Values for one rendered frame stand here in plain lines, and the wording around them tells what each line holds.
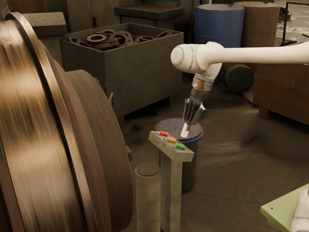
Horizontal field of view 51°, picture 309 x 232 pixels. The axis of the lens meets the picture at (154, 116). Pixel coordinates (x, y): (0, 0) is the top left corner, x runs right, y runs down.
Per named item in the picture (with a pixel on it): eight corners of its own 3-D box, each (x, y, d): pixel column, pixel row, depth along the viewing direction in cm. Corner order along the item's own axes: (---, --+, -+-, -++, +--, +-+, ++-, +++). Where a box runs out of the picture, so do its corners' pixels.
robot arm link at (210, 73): (202, 74, 152) (185, 71, 142) (213, 42, 148) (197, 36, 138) (220, 82, 145) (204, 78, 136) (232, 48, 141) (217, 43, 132)
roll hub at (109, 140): (40, 41, 53) (50, 153, 72) (110, 165, 37) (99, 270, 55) (74, 37, 56) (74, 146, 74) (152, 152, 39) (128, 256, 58)
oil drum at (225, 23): (211, 88, 387) (217, 11, 348) (182, 74, 433) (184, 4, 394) (247, 79, 414) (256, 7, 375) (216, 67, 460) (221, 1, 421)
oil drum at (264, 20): (247, 81, 409) (257, 7, 369) (216, 69, 454) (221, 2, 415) (279, 73, 436) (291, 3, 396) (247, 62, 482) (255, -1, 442)
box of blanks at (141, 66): (108, 134, 289) (102, 48, 255) (59, 107, 341) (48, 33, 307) (182, 101, 355) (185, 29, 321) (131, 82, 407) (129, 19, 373)
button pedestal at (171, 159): (169, 252, 173) (171, 154, 146) (147, 223, 192) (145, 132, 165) (193, 240, 180) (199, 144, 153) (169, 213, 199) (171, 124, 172)
